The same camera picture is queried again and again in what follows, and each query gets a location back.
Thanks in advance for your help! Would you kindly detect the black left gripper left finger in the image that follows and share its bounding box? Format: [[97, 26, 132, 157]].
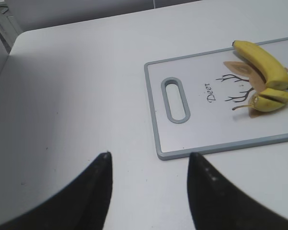
[[0, 151, 112, 230]]

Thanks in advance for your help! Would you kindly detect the white grey-rimmed cutting board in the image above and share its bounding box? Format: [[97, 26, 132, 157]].
[[144, 47, 288, 160]]

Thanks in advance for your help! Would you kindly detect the grey window frame background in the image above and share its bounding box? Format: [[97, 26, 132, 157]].
[[0, 0, 23, 53]]

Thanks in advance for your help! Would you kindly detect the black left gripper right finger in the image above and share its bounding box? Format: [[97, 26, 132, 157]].
[[187, 152, 288, 230]]

